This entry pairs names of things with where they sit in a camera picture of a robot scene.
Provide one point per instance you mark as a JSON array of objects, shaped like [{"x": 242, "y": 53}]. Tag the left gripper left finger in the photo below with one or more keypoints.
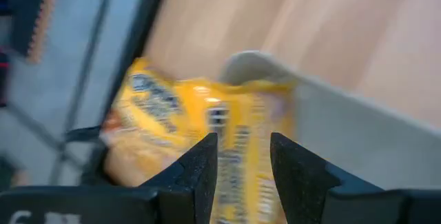
[{"x": 193, "y": 182}]

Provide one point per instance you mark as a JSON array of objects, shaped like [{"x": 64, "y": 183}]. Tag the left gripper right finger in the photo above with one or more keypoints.
[{"x": 299, "y": 182}]

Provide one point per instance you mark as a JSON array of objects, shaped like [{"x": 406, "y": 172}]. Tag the white plastic bin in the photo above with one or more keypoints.
[{"x": 344, "y": 141}]

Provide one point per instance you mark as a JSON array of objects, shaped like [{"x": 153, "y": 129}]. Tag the yellow Maruchan ramen packet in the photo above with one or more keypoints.
[{"x": 193, "y": 113}]

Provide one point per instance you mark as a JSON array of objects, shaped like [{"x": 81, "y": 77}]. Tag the black hazard-striped floor mat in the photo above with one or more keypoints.
[{"x": 27, "y": 17}]

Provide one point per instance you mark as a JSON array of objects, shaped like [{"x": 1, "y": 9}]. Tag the black aluminium table frame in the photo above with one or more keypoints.
[{"x": 148, "y": 20}]

